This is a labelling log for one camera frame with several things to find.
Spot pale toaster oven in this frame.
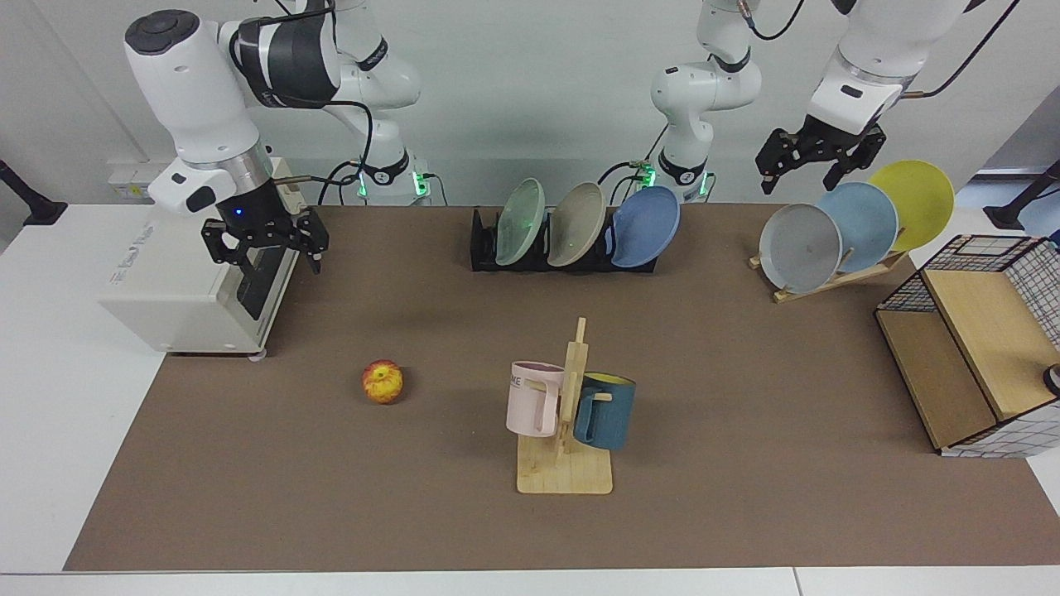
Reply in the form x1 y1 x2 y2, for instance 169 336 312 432
98 157 303 358

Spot brown table cloth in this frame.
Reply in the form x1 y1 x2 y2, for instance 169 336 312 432
63 204 1060 572

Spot wooden plate rack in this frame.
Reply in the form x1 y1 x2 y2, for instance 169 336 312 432
749 248 909 304

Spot black stand foot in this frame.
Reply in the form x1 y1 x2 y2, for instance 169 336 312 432
983 160 1060 231
0 160 69 227

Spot pink mug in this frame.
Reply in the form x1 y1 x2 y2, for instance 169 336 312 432
506 361 566 438

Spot grey plate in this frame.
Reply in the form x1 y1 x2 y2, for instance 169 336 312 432
759 204 843 295

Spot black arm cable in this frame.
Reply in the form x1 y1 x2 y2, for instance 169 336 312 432
901 0 1021 100
228 0 375 208

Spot light blue plate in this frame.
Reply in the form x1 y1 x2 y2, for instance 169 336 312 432
816 182 899 274

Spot red yellow apple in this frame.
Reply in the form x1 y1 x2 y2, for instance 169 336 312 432
361 359 405 406

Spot beige plate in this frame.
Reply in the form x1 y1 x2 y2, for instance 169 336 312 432
547 182 608 268

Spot wooden mug stand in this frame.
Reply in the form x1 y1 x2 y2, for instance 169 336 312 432
517 317 614 496

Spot pale green plate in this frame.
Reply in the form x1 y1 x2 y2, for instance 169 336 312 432
495 178 547 267

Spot wire basket with wooden floor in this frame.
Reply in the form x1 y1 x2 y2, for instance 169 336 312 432
874 234 1060 459

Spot black dish rack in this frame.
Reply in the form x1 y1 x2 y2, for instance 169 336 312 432
470 207 659 274

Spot teal mug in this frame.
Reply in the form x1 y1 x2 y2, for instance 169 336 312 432
573 372 637 451

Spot yellow plate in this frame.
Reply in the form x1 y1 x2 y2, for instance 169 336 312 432
867 160 955 252

